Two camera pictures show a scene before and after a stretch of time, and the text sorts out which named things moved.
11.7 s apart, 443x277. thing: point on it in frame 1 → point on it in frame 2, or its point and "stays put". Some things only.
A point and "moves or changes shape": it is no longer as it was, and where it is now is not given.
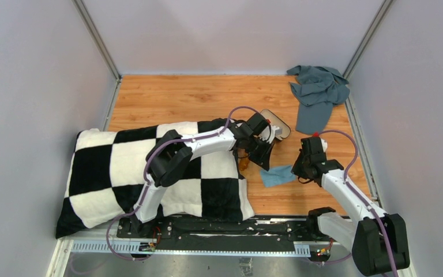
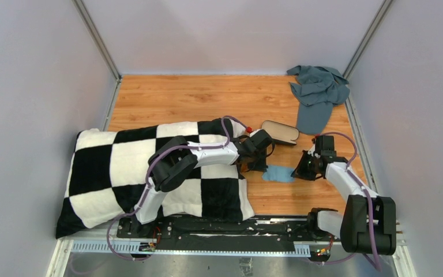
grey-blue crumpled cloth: [317, 89] stays put
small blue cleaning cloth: [277, 175] moves or changes shape
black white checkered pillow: [107, 172] stays put
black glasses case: [284, 132] moves or changes shape
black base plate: [264, 234] stays put
